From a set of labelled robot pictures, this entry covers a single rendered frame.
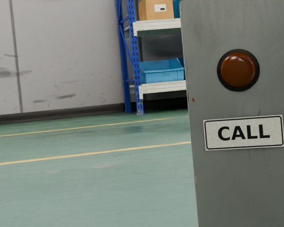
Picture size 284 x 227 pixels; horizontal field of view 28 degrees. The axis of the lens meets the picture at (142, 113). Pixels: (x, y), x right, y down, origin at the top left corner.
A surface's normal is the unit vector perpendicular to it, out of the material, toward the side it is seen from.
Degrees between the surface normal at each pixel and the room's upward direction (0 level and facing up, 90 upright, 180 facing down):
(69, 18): 90
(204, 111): 90
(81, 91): 90
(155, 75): 95
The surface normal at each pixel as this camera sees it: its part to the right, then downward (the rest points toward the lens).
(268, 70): -0.28, 0.07
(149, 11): 0.18, 0.04
